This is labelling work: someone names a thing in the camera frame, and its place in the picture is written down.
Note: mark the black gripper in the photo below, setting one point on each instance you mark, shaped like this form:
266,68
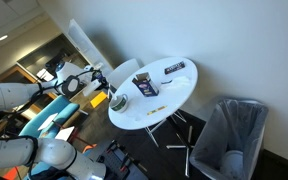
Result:
100,79

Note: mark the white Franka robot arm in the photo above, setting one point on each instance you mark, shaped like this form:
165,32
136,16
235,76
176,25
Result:
7,95

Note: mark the white chair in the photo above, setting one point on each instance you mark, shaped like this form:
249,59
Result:
125,71

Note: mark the green rimmed mug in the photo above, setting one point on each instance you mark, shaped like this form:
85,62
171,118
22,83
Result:
119,104

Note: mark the white leaning panel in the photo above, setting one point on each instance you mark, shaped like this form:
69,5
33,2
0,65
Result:
84,41

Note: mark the open blue cardboard box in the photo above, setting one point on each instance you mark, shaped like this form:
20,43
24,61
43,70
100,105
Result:
146,87

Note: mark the teal chair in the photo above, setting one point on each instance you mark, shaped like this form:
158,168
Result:
60,108

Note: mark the white paper sheet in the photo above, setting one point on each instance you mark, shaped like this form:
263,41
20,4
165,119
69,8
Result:
48,121
65,134

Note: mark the round white table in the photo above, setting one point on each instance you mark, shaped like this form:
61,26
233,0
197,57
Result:
170,96

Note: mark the black candy bar packet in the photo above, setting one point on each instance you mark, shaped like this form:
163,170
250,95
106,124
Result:
174,67

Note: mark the ceiling light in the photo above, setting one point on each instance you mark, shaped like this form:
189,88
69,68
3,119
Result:
3,37

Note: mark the trash bin with clear liner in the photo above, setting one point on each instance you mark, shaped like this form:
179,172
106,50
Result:
230,130

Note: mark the white plate in bin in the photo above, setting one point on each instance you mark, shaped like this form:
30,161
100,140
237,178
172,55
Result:
232,163

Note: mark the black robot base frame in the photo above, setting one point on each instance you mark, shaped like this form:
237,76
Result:
124,161

